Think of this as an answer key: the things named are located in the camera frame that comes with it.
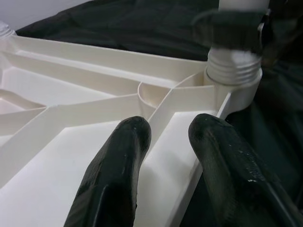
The black cloth table cover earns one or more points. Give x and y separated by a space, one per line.
130 23

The white plastic children table top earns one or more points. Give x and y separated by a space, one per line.
71 177

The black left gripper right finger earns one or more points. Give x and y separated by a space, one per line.
232 184

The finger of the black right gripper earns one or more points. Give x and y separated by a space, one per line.
232 30

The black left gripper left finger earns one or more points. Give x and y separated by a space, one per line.
111 184

